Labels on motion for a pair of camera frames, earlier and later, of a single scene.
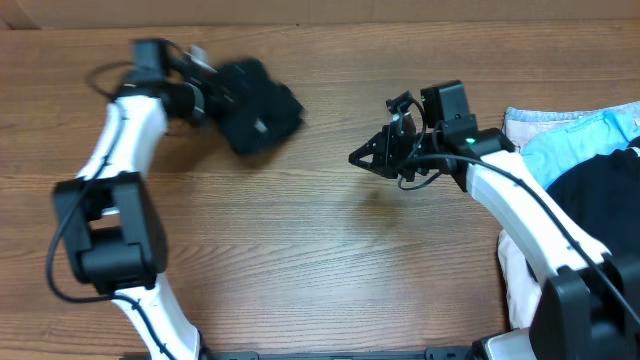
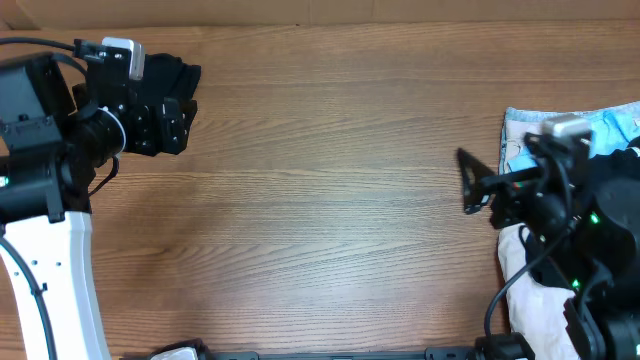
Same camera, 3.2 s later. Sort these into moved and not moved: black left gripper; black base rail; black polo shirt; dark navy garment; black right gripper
Moved: black polo shirt; black right gripper; black left gripper
Not moved: dark navy garment; black base rail
